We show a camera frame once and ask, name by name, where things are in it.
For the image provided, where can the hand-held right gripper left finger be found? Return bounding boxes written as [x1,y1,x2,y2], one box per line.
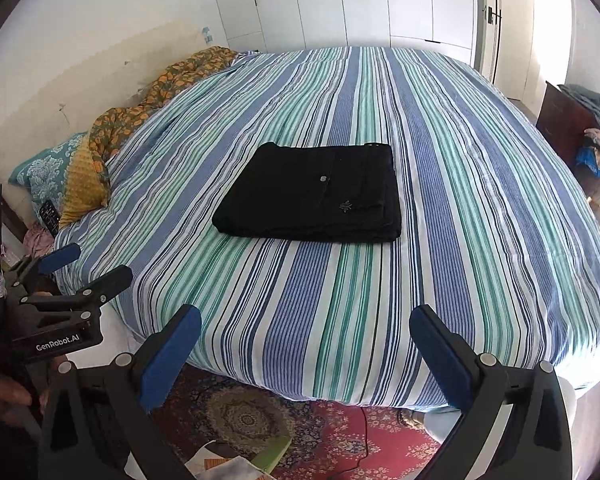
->
[40,305,202,480]

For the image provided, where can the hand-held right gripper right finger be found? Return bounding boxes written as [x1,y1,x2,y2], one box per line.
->
[409,305,573,480]

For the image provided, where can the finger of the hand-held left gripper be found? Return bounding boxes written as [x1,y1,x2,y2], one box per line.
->
[52,265,134,311]
[35,242,82,277]

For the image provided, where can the black pants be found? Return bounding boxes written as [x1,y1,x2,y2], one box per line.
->
[211,141,403,243]

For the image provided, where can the person's left hand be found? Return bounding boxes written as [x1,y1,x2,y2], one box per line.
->
[0,377,33,428]

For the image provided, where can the pink cloth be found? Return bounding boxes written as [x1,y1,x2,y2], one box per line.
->
[22,224,56,261]

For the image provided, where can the black remote control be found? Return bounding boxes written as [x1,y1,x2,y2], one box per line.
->
[39,200,62,237]

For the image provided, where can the teal patterned pillow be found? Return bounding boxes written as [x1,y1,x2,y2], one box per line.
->
[8,132,88,218]

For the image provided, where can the red patterned rug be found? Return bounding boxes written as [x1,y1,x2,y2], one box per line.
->
[150,362,443,480]

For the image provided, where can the cream pillow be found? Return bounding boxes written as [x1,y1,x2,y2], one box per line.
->
[0,110,81,221]

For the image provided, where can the striped bedspread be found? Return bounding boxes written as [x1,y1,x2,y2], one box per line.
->
[54,46,600,407]

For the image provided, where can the white papers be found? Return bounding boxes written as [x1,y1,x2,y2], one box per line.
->
[187,440,261,480]

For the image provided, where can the yellow floral blanket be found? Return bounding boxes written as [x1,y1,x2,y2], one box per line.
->
[59,46,238,228]

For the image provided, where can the green flat object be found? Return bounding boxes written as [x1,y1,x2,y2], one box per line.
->
[252,435,292,474]

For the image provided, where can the pile of clothes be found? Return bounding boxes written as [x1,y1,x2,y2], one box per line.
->
[560,82,600,181]

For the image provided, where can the dark wooden cabinet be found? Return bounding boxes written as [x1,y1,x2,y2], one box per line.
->
[536,80,600,171]

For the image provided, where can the white door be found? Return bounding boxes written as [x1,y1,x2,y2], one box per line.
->
[482,0,536,101]

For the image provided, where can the white wardrobe doors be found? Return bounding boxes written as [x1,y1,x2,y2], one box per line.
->
[207,0,486,68]

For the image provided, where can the black cable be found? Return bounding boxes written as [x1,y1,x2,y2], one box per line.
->
[330,406,373,476]

